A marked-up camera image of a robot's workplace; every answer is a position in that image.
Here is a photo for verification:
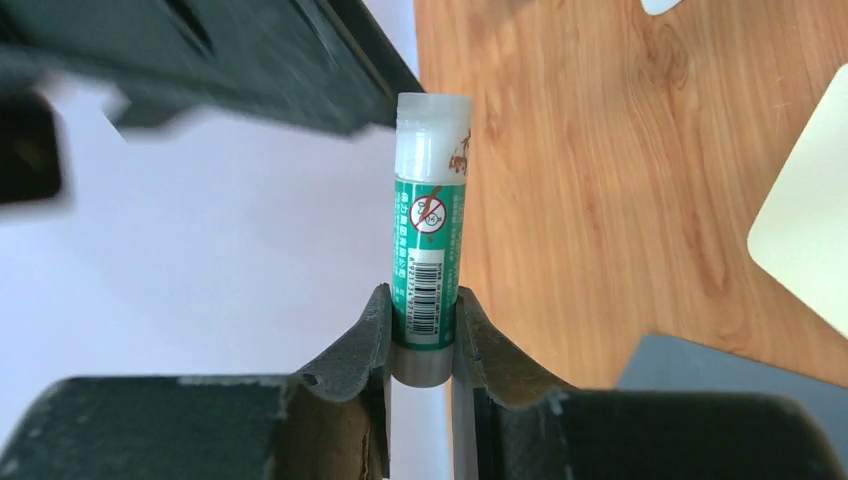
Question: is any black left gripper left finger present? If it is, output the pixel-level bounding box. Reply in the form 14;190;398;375
1;284;392;479

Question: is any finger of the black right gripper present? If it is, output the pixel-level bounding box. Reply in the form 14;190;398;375
1;0;422;135

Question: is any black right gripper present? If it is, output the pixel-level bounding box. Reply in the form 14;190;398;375
1;89;69;215

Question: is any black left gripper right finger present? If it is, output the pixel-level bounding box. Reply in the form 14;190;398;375
452;288;847;479

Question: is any green white glue stick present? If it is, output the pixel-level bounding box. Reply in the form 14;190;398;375
391;93;472;388

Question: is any grey envelope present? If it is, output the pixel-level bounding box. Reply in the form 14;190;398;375
616;335;847;465

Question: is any cream pink envelope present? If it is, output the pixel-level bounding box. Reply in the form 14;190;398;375
747;65;847;336

